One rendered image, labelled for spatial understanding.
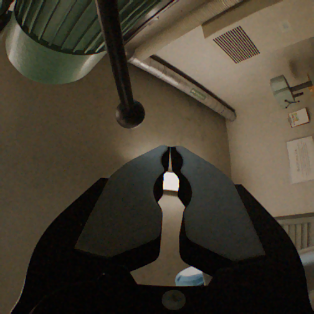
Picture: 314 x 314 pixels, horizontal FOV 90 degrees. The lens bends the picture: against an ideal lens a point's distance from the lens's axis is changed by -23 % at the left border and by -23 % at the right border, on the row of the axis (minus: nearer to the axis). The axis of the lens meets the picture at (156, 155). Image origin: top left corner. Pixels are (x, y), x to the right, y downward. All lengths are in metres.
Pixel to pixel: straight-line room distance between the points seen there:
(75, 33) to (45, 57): 0.05
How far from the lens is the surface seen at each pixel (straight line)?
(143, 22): 1.91
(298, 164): 3.06
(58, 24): 0.23
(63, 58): 0.27
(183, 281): 0.46
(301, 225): 3.01
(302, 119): 3.18
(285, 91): 2.39
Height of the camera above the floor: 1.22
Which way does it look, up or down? 45 degrees up
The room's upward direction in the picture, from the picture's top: 106 degrees counter-clockwise
